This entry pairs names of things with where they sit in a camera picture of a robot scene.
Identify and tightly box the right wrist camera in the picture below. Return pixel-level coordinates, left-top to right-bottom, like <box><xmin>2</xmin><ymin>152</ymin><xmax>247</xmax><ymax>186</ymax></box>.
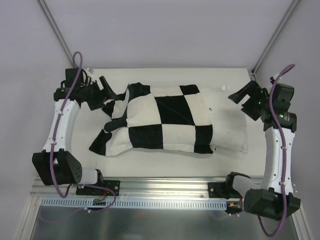
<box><xmin>269</xmin><ymin>73</ymin><xmax>282</xmax><ymax>85</ymax></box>

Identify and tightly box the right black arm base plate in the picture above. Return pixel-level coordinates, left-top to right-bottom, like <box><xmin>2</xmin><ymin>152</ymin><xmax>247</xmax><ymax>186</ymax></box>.
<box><xmin>207</xmin><ymin>182</ymin><xmax>243</xmax><ymax>200</ymax></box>

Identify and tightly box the white pillow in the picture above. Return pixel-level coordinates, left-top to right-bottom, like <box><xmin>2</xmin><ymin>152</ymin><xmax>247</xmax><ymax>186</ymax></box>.
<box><xmin>199</xmin><ymin>87</ymin><xmax>248</xmax><ymax>154</ymax></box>

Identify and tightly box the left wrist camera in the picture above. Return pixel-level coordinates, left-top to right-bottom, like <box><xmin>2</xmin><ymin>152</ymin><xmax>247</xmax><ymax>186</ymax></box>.
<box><xmin>82</xmin><ymin>67</ymin><xmax>96</xmax><ymax>85</ymax></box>

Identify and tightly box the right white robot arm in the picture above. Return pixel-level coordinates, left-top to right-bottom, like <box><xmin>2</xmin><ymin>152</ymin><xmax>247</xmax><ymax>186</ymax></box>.
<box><xmin>224</xmin><ymin>80</ymin><xmax>301</xmax><ymax>221</ymax></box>

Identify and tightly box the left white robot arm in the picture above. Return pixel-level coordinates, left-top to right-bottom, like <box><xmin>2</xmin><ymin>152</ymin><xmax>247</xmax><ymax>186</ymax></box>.
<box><xmin>32</xmin><ymin>68</ymin><xmax>116</xmax><ymax>195</ymax></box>

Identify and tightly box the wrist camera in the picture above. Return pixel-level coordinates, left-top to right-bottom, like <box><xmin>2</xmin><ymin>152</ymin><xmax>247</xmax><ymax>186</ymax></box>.
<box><xmin>82</xmin><ymin>67</ymin><xmax>96</xmax><ymax>85</ymax></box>
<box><xmin>269</xmin><ymin>73</ymin><xmax>282</xmax><ymax>85</ymax></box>

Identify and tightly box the aluminium frame post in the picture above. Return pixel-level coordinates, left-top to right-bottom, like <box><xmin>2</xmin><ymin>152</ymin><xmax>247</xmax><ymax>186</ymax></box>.
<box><xmin>251</xmin><ymin>0</ymin><xmax>301</xmax><ymax>77</ymax></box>
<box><xmin>36</xmin><ymin>0</ymin><xmax>73</xmax><ymax>66</ymax></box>

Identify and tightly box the aluminium mounting rail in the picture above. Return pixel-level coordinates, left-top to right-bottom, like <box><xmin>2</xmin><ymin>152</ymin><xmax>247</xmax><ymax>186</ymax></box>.
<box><xmin>30</xmin><ymin>176</ymin><xmax>226</xmax><ymax>201</ymax></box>

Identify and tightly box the black white checkered pillowcase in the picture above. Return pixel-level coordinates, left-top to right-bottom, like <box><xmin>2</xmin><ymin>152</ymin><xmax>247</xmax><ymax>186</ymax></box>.
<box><xmin>89</xmin><ymin>82</ymin><xmax>214</xmax><ymax>157</ymax></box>

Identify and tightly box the purple cable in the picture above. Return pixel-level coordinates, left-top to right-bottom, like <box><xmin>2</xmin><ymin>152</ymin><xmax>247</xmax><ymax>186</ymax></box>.
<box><xmin>49</xmin><ymin>51</ymin><xmax>117</xmax><ymax>213</ymax></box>
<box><xmin>258</xmin><ymin>64</ymin><xmax>296</xmax><ymax>237</ymax></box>

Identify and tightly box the right aluminium frame post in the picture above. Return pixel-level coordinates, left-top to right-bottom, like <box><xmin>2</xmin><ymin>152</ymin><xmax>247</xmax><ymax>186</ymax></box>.
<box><xmin>251</xmin><ymin>0</ymin><xmax>301</xmax><ymax>77</ymax></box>

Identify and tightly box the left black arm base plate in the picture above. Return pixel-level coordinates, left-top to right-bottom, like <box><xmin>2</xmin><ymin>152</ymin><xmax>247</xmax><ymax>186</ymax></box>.
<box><xmin>75</xmin><ymin>179</ymin><xmax>121</xmax><ymax>197</ymax></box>

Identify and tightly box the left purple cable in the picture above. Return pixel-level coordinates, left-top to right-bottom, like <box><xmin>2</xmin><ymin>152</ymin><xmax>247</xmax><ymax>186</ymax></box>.
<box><xmin>49</xmin><ymin>51</ymin><xmax>117</xmax><ymax>213</ymax></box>

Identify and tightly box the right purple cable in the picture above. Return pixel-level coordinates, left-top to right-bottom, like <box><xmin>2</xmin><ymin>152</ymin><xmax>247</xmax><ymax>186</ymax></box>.
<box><xmin>258</xmin><ymin>64</ymin><xmax>296</xmax><ymax>237</ymax></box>

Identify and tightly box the left aluminium frame post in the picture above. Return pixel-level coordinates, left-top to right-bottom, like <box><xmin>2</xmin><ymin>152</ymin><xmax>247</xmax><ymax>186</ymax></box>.
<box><xmin>36</xmin><ymin>0</ymin><xmax>73</xmax><ymax>66</ymax></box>

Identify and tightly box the white slotted cable duct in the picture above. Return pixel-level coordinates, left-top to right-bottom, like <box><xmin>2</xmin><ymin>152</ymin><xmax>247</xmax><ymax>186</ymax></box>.
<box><xmin>40</xmin><ymin>197</ymin><xmax>228</xmax><ymax>211</ymax></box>

